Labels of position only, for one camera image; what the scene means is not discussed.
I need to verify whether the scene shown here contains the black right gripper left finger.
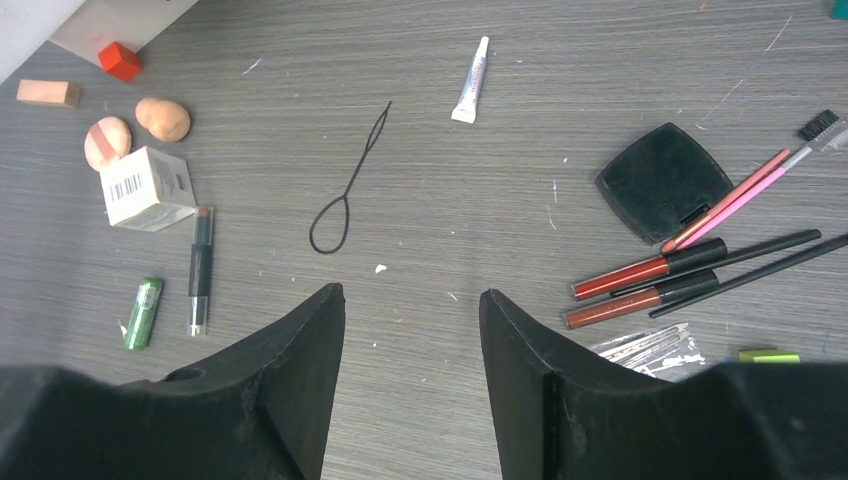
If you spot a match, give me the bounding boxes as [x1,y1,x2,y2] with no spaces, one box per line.
[1,283,345,479]

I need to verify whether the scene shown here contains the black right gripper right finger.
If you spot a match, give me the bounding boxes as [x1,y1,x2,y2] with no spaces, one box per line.
[479,290,847,479]

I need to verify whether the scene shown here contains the dark green makeup stick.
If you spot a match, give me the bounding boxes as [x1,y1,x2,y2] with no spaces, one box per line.
[188,207,214,338]

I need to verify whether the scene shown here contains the white drawer organizer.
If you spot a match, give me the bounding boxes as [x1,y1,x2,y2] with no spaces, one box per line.
[1,0,196,80]

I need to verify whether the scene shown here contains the black makeup pencil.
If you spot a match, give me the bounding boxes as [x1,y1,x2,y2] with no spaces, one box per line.
[610,229,822,297]
[649,234,847,319]

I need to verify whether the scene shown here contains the beige makeup sponge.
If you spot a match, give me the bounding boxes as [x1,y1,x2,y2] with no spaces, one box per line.
[135,97,191,143]

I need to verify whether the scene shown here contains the clear plastic bag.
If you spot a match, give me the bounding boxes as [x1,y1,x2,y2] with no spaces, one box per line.
[590,322,706,382]

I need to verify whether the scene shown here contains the green lip balm tube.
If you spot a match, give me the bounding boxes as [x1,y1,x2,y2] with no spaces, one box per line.
[123,277,164,351]

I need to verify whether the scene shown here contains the black hair loop tool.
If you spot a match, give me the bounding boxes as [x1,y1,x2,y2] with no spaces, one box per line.
[308,101,392,255]

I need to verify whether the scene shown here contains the lime green block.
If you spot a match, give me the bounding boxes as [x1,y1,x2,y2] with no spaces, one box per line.
[737,349,801,364]

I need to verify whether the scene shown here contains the white barcode box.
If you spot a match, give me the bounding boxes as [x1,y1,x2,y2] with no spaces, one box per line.
[99,147,197,232]

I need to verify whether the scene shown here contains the black compact case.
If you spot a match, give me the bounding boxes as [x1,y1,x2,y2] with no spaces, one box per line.
[595,122,734,245]

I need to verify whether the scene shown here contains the pink powder puff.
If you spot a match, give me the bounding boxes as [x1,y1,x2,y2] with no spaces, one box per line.
[84,116,132,172]

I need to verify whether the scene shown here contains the white small cream tube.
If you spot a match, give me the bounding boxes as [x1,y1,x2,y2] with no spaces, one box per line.
[451,36,490,124]

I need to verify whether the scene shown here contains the pink lip pencil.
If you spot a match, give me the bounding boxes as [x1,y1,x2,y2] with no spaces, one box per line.
[661,149,791,254]

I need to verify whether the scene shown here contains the tan wooden block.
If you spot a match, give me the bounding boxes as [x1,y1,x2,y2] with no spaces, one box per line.
[16,79,82,108]

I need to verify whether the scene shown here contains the small orange red cube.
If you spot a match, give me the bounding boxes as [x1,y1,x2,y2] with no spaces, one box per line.
[98,42,143,83]

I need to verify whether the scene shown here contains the pink eyebrow brush comb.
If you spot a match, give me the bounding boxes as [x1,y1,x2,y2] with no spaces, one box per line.
[705,110,847,235]

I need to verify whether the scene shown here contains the teal wooden block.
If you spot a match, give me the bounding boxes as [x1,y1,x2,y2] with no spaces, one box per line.
[830,0,848,21]

